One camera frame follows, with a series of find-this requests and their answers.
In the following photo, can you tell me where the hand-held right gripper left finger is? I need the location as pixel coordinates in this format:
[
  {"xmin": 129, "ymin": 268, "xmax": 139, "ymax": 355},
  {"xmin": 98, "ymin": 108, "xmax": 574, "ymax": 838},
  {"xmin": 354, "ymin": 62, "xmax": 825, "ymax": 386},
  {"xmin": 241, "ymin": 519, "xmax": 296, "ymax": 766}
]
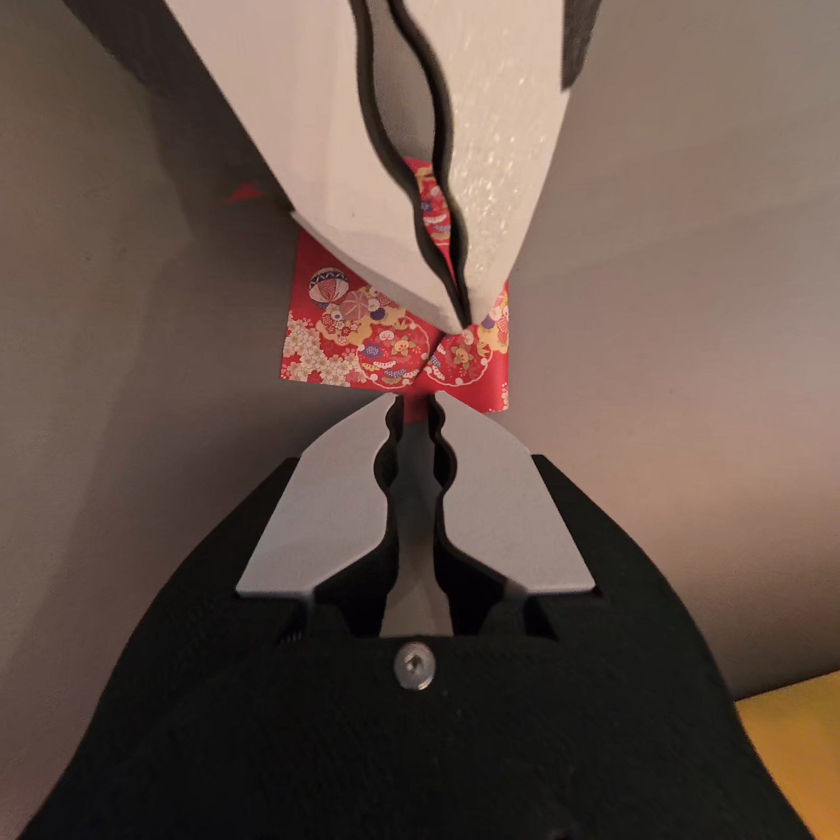
[{"xmin": 234, "ymin": 392, "xmax": 404, "ymax": 605}]

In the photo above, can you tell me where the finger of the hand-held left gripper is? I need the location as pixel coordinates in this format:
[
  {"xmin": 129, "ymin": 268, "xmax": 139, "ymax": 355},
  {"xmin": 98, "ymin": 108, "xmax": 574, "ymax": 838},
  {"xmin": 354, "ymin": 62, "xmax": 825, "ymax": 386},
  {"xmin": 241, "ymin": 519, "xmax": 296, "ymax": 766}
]
[
  {"xmin": 392, "ymin": 0, "xmax": 573, "ymax": 327},
  {"xmin": 161, "ymin": 0, "xmax": 471, "ymax": 331}
]

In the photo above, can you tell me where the red floral origami paper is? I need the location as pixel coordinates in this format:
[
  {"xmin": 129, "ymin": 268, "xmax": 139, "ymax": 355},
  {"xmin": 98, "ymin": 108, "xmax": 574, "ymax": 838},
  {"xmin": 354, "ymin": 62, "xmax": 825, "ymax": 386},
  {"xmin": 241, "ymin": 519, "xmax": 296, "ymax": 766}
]
[{"xmin": 223, "ymin": 157, "xmax": 511, "ymax": 424}]

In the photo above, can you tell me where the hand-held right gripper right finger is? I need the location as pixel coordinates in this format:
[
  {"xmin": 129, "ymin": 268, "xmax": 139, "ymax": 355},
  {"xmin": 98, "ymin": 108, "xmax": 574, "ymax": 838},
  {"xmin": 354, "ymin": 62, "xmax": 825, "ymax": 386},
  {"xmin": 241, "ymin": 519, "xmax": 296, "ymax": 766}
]
[{"xmin": 428, "ymin": 391, "xmax": 598, "ymax": 599}]

